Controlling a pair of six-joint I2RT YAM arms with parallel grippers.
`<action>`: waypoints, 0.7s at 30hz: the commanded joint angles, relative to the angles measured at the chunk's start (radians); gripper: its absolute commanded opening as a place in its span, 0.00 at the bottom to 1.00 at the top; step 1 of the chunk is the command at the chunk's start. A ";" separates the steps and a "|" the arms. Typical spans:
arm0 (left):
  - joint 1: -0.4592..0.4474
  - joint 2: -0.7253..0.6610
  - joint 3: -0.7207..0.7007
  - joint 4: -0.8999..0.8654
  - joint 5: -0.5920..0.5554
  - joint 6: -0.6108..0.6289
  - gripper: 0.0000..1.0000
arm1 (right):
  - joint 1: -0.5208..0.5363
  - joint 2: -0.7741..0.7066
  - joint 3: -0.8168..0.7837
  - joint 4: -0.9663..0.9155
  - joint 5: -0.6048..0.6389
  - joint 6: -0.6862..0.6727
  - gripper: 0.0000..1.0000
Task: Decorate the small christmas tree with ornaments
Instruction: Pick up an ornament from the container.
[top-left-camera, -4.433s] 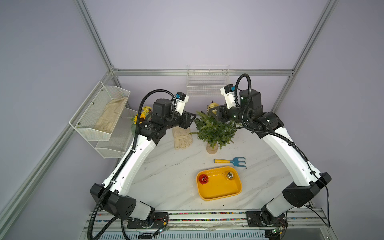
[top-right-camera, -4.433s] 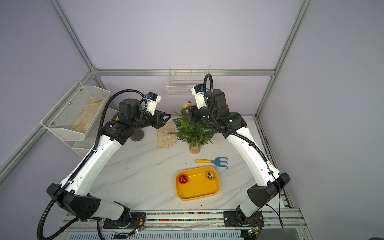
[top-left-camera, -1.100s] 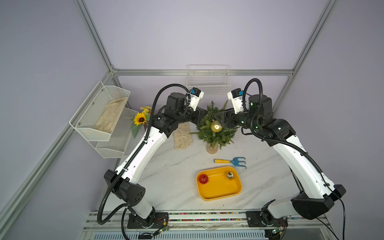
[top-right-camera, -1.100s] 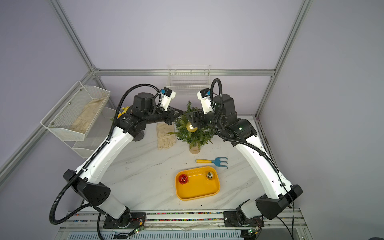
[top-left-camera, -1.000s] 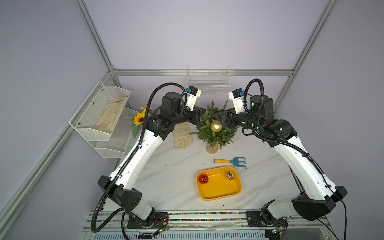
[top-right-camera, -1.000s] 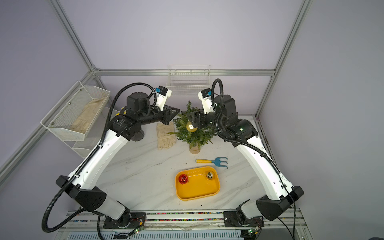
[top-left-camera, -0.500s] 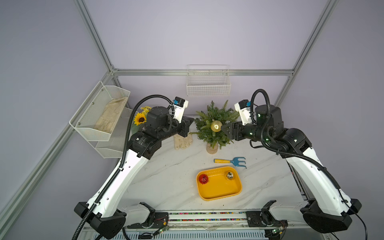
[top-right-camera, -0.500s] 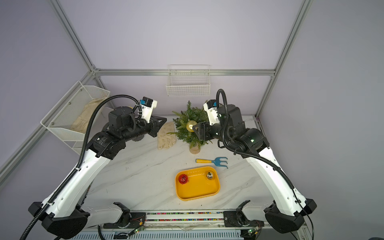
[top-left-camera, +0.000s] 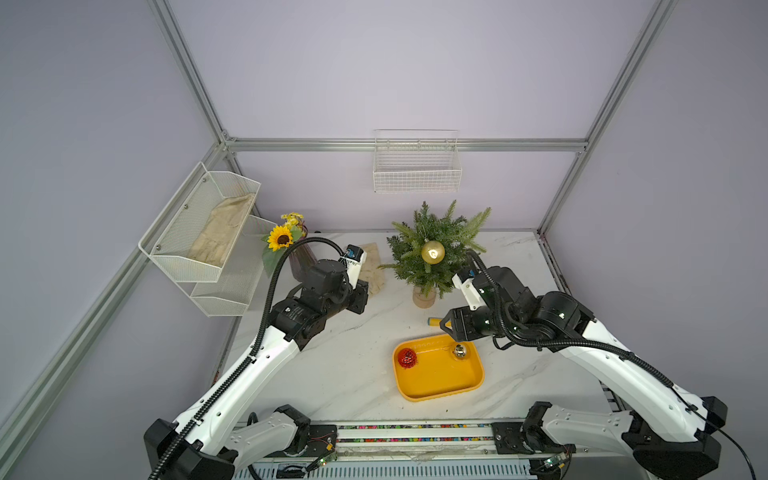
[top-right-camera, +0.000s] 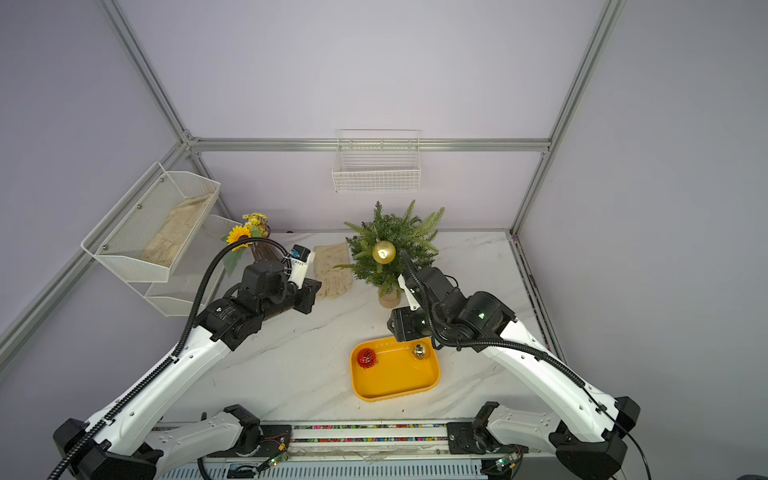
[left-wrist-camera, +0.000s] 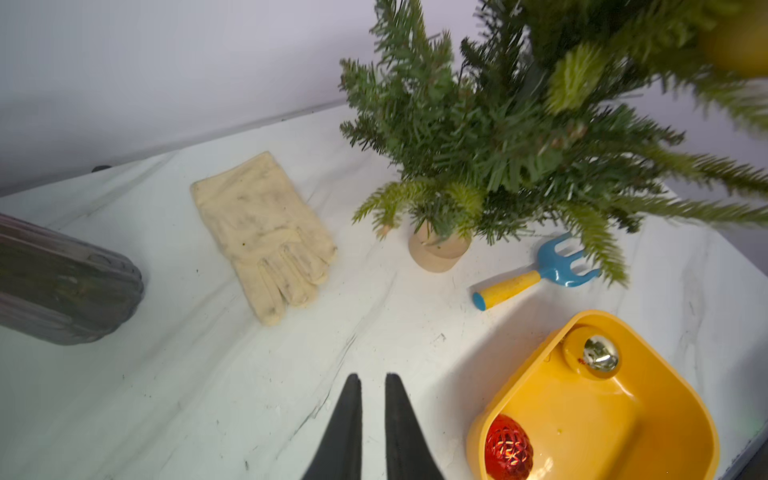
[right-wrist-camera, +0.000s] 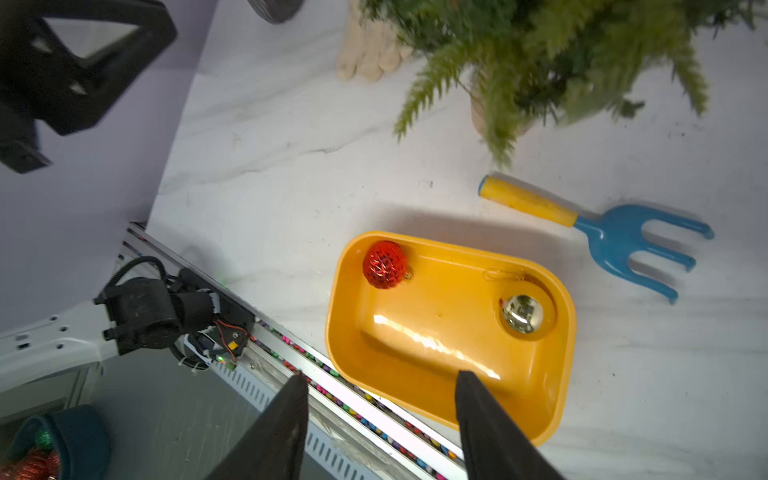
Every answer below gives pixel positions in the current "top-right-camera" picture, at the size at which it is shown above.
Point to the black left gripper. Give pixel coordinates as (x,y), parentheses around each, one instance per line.
(308,294)

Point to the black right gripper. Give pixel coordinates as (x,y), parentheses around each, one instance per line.
(406,321)

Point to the matte gold ball ornament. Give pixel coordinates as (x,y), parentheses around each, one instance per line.
(384,252)

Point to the red glitter ball ornament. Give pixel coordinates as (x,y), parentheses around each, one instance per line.
(366,358)

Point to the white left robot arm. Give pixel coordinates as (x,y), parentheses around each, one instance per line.
(120,441)

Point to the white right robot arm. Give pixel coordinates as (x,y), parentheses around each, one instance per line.
(594,428)

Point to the small green christmas tree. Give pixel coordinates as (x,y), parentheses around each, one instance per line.
(412,235)

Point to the beige glove on table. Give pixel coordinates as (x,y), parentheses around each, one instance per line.
(328,269)

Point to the dark vase with sunflower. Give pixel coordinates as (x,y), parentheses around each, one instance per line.
(256,226)

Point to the yellow plastic tray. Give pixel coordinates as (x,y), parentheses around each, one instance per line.
(397,372)

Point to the beige glove in shelf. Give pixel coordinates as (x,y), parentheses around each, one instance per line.
(167,243)

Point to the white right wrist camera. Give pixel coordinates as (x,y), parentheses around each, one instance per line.
(409,294)

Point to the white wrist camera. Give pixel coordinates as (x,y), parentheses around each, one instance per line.
(300,258)
(409,294)

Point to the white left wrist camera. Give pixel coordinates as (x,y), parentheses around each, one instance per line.
(300,258)

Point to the white mesh wall shelf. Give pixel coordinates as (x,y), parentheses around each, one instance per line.
(119,238)

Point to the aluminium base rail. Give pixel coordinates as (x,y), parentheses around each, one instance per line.
(360,450)

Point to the white wire wall basket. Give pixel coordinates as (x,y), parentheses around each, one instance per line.
(377,161)

